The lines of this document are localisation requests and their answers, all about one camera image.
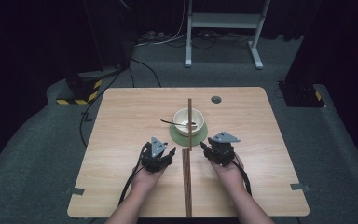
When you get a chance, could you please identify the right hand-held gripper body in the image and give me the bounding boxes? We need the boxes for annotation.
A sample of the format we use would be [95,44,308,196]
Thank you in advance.
[205,131,241,167]

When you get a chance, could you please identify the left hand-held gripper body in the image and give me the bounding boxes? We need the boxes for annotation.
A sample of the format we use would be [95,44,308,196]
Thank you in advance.
[140,136,172,174]

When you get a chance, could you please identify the cream ceramic bowl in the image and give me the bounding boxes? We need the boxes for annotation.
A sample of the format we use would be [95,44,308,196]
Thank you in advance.
[172,107,206,137]

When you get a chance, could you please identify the person's left hand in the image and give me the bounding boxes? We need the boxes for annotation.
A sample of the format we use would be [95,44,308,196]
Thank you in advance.
[131,164,166,194]

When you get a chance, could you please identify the round green coaster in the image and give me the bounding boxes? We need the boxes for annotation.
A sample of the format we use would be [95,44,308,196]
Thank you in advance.
[169,122,209,147]

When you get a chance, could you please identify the dark metal spoon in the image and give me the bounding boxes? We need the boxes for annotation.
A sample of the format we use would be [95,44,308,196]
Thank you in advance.
[159,119,198,129]

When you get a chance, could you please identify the long wooden stick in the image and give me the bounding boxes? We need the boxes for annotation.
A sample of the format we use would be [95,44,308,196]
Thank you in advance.
[184,148,190,218]
[182,148,187,218]
[186,150,193,218]

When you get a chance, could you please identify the grey tape piece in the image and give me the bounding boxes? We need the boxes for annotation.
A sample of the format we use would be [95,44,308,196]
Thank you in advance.
[64,187,86,197]
[289,183,311,192]

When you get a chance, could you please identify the black stand with striped base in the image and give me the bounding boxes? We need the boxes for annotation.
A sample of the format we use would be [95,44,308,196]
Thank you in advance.
[55,0,131,106]

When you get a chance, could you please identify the black stand with dark base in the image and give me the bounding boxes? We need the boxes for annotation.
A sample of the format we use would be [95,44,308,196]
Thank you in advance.
[277,0,358,109]

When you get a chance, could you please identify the white metal stand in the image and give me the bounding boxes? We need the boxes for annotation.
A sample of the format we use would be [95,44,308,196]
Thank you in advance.
[184,0,272,70]

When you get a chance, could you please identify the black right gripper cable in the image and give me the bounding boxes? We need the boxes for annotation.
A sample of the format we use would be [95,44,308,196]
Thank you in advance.
[233,152,254,198]

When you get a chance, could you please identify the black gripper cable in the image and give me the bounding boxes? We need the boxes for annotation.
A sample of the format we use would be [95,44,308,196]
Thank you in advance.
[117,145,147,206]
[233,152,254,198]

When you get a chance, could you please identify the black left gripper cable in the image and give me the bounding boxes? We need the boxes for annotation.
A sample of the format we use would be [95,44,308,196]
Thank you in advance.
[117,145,147,206]

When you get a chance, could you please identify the black floor cable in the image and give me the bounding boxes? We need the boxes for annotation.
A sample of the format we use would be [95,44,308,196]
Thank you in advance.
[79,57,163,148]

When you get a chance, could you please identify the white floor cable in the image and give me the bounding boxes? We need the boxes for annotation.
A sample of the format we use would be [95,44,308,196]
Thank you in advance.
[134,0,188,49]

